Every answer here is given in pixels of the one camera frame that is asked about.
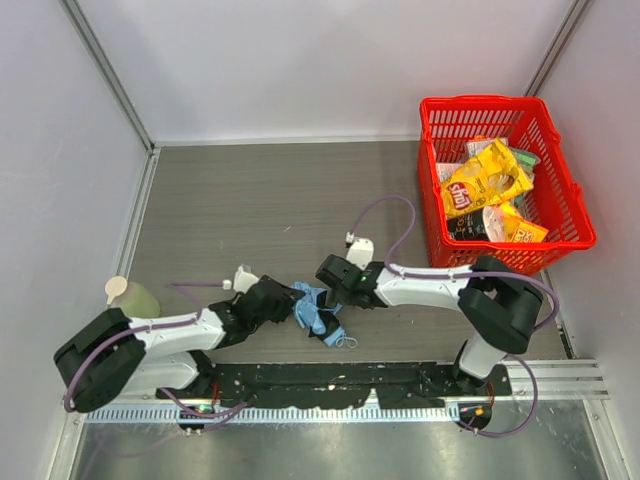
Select light blue folding umbrella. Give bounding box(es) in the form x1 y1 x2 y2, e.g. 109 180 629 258
292 282 358 349

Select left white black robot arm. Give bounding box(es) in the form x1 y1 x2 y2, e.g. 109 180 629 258
53 275 305 413

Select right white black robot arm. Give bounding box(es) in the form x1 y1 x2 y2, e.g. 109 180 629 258
315 254 543 394

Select green bottle beige cap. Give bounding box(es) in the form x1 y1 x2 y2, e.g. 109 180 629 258
104 276 161 318

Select black snack bag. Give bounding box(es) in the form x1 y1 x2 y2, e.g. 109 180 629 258
447 207 490 241

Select white red snack packet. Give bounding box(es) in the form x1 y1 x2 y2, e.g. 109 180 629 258
435 162 461 183

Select yellow orange snack bag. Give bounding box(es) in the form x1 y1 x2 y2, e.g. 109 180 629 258
483 202 548 243

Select yellow Lays chip bag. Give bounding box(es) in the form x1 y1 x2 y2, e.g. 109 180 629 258
441 138 534 219

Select red plastic shopping basket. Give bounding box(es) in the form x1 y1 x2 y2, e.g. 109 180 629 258
417 95 597 275

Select green snack packet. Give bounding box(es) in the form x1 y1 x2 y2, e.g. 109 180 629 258
510 148 541 174

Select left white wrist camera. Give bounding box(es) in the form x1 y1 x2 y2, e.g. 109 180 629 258
222 264 260 293

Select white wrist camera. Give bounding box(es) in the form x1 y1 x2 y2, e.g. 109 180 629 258
345 232 375 270
222 264 260 293

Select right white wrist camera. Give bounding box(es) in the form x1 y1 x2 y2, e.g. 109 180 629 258
345 232 375 270

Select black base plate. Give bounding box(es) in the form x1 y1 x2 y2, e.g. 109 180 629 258
172 362 512 410

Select aluminium front rail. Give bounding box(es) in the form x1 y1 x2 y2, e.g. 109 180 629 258
85 402 460 425

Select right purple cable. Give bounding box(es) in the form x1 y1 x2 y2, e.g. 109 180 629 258
347 194 560 441

